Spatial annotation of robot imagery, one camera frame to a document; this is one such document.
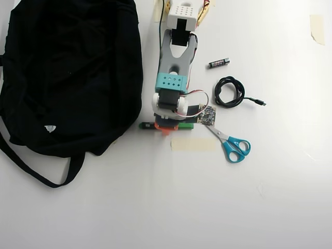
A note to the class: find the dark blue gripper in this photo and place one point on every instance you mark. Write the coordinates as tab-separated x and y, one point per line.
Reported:
166	127

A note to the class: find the green marker with black barrel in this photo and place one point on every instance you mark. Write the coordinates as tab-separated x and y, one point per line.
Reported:
185	125

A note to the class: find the white grey teal robot arm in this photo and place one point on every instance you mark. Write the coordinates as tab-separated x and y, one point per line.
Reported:
169	58

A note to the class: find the black fabric bag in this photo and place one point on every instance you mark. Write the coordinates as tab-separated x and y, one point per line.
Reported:
64	77

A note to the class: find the long beige masking tape strip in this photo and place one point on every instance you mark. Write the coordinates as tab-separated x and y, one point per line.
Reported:
193	144

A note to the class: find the black AAA battery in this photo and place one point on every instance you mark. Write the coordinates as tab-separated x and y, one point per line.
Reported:
218	63

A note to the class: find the bare camera circuit board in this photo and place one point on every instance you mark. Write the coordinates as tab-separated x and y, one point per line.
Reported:
208	116

